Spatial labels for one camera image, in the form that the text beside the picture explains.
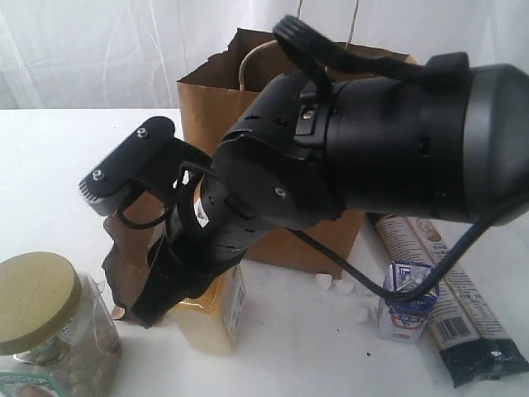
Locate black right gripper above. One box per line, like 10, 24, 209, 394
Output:
131, 177, 273, 328

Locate brown coffee pouch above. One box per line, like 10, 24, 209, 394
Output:
102, 213, 164, 324

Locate yellow millet bottle white cap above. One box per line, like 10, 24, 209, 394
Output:
168, 265, 246, 356

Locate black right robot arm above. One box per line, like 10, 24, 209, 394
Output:
129, 16, 528, 327

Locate brown paper bag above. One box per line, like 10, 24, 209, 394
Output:
176, 0, 418, 279

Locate nut jar gold lid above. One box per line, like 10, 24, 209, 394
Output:
0, 251, 123, 397

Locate milk carton blue white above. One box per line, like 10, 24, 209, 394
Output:
376, 261, 440, 343

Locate white curtain backdrop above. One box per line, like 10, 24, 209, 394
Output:
1, 0, 528, 109

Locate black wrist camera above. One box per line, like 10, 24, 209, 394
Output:
78, 116, 212, 216

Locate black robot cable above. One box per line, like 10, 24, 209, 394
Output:
284, 198, 522, 302

